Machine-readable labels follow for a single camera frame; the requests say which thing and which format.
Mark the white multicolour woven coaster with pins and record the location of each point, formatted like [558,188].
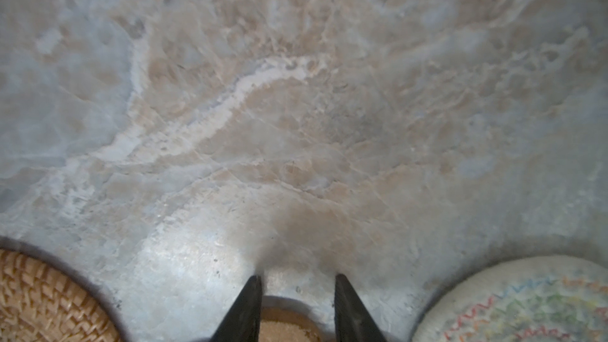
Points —
[551,298]

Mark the rattan woven coaster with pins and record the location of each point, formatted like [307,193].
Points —
[40,303]

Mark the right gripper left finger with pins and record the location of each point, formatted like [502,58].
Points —
[243,320]

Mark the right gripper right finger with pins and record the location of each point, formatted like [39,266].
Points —
[353,323]

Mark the cork paw coaster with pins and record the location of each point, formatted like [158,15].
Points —
[287,326]

